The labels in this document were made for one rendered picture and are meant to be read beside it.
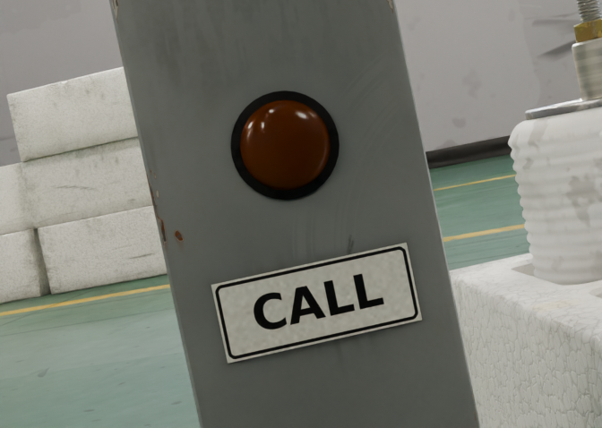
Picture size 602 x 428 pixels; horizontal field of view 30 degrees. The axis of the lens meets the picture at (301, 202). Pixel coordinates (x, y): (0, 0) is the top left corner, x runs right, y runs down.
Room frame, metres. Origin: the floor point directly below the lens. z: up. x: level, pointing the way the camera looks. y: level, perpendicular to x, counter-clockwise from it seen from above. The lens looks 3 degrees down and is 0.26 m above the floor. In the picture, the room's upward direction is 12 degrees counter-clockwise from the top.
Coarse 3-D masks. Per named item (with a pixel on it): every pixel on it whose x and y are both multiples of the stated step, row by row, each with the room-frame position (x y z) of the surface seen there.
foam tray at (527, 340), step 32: (480, 288) 0.52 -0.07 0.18; (512, 288) 0.49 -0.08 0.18; (544, 288) 0.47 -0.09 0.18; (576, 288) 0.46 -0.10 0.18; (480, 320) 0.52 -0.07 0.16; (512, 320) 0.47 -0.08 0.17; (544, 320) 0.42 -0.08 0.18; (576, 320) 0.40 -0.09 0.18; (480, 352) 0.54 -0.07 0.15; (512, 352) 0.48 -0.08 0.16; (544, 352) 0.43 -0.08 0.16; (576, 352) 0.39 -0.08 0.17; (480, 384) 0.55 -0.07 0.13; (512, 384) 0.49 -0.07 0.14; (544, 384) 0.44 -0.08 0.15; (576, 384) 0.40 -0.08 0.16; (480, 416) 0.56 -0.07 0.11; (512, 416) 0.50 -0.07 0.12; (544, 416) 0.45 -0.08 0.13; (576, 416) 0.40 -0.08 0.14
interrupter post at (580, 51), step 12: (576, 48) 0.52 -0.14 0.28; (588, 48) 0.51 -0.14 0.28; (600, 48) 0.51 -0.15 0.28; (576, 60) 0.52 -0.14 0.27; (588, 60) 0.51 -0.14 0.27; (600, 60) 0.51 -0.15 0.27; (576, 72) 0.52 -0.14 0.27; (588, 72) 0.51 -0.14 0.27; (600, 72) 0.51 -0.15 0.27; (588, 84) 0.52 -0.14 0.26; (600, 84) 0.51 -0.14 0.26; (588, 96) 0.52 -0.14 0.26; (600, 96) 0.51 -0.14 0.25
